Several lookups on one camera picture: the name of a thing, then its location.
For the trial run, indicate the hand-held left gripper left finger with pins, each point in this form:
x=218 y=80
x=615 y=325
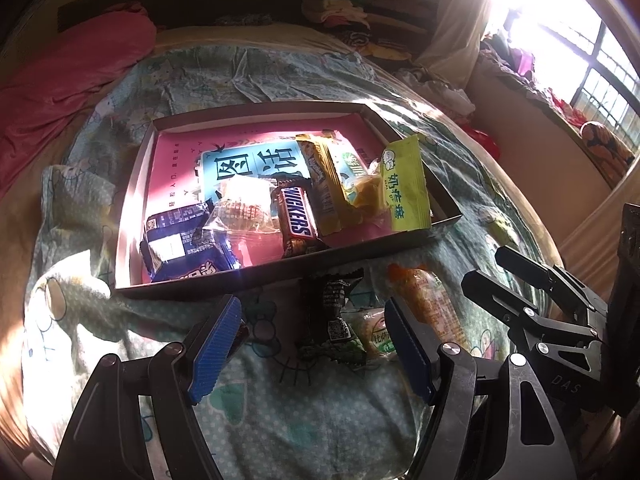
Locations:
x=215 y=355

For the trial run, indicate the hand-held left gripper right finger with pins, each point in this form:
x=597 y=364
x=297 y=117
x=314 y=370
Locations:
x=407 y=355

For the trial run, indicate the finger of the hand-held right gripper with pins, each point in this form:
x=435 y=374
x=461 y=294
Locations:
x=500 y=300
x=525 y=270

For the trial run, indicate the clear round cake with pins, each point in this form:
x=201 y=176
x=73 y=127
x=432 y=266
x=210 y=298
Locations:
x=372 y=332

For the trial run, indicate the orange snack packet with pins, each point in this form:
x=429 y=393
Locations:
x=427 y=302

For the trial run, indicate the dark green candy packet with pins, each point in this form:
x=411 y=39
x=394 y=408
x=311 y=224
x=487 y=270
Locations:
x=332 y=320

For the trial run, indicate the blue snack packet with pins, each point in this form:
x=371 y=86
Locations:
x=185 y=245

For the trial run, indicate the light green snack packet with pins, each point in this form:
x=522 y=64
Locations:
x=405 y=185

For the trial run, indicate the clear brown pastry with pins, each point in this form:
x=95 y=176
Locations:
x=245 y=207

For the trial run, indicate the brown chocolate bar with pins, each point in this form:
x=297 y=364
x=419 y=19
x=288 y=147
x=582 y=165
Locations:
x=295 y=220

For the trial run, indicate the grey cardboard box tray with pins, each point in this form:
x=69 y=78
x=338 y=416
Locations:
x=135 y=200

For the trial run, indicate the yellow cake packet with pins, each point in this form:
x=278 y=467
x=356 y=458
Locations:
x=360 y=185

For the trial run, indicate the gold snack packet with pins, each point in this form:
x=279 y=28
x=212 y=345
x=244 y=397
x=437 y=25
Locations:
x=320 y=185

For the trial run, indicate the red plastic bag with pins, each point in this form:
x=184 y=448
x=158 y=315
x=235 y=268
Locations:
x=482 y=142

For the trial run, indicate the orange floral pillow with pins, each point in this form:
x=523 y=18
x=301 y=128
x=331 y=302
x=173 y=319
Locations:
x=607 y=147

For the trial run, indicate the clothes on windowsill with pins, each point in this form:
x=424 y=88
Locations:
x=520 y=70

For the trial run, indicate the window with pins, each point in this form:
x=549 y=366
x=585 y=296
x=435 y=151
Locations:
x=600 y=60

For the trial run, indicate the beige curtain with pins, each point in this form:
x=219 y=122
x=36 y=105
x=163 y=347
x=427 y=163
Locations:
x=460 y=15

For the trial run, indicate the pile of folded clothes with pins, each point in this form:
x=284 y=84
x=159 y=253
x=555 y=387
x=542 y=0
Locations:
x=350 y=15

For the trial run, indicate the pink blanket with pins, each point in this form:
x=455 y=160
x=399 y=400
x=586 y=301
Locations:
x=75 y=75

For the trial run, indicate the dark floral cloth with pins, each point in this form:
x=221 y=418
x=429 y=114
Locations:
x=245 y=20

